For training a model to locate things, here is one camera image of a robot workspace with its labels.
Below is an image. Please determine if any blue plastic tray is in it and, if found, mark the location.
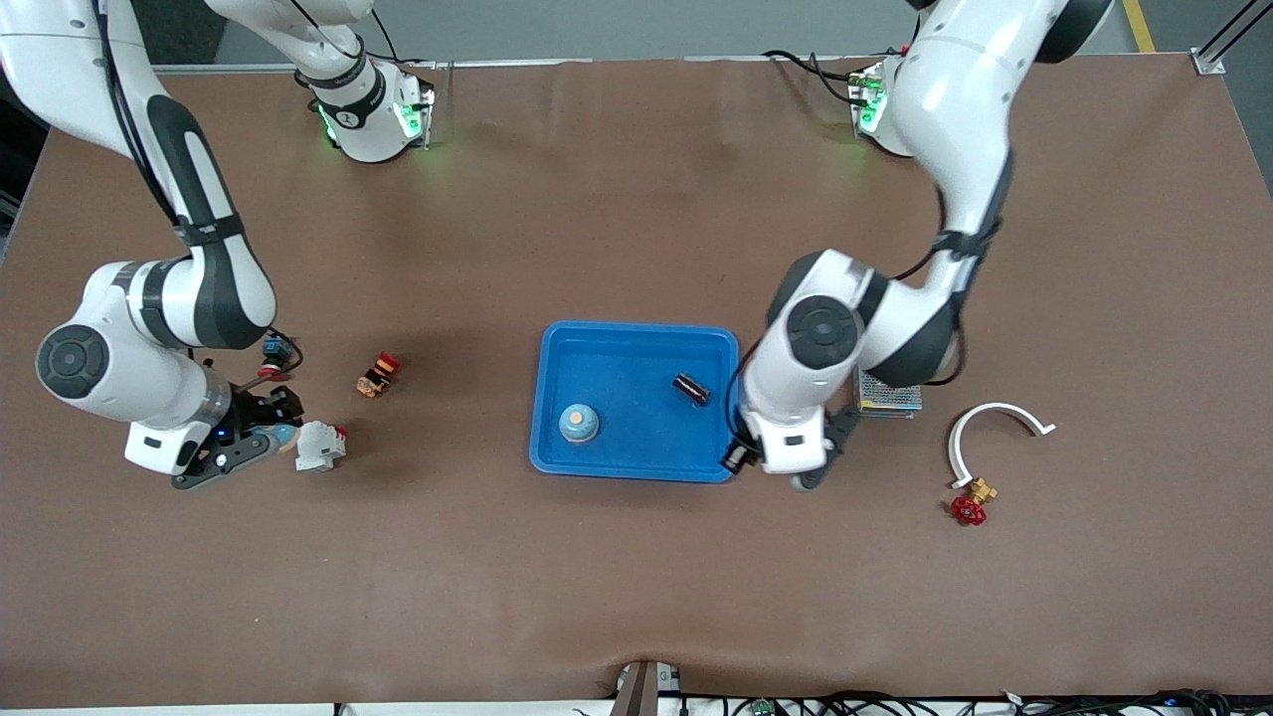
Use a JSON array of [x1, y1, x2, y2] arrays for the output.
[[529, 320, 741, 484]]

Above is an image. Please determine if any white circuit breaker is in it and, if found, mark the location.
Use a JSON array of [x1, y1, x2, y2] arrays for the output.
[[293, 421, 349, 472]]

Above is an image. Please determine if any red pushbutton with blue base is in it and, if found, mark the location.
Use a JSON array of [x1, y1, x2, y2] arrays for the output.
[[259, 336, 299, 384]]

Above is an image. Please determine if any arm base connector panel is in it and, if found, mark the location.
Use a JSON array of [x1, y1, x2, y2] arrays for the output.
[[848, 62, 886, 135], [398, 85, 437, 152]]

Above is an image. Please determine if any aluminium frame profile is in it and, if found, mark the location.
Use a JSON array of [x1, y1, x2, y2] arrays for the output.
[[1196, 0, 1273, 77]]

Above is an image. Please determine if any black arm base cable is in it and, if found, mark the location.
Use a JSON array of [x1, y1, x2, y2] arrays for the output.
[[764, 48, 866, 105], [373, 10, 439, 71]]

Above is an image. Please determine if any brown table mat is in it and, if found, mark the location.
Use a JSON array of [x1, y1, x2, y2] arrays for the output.
[[0, 55, 1273, 709]]

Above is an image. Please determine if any metal mesh power supply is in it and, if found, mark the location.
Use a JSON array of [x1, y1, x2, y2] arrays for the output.
[[857, 370, 924, 420]]

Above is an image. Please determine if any black cable bundle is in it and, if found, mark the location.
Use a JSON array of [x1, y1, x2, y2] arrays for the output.
[[686, 689, 1273, 716]]

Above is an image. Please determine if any black left arm base cable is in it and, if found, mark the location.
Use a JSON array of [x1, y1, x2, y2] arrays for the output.
[[764, 48, 866, 105]]

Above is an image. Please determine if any brass valve with red handle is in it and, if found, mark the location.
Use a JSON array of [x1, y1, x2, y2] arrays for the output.
[[950, 476, 1000, 528]]

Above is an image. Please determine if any white curved pipe clamp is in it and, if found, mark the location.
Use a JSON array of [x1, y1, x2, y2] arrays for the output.
[[947, 403, 1057, 490]]

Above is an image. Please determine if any orange striped emergency stop button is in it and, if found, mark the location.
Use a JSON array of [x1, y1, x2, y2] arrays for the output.
[[356, 351, 404, 399]]

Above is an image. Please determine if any black right arm base cable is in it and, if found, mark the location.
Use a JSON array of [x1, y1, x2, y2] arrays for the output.
[[373, 10, 439, 71]]

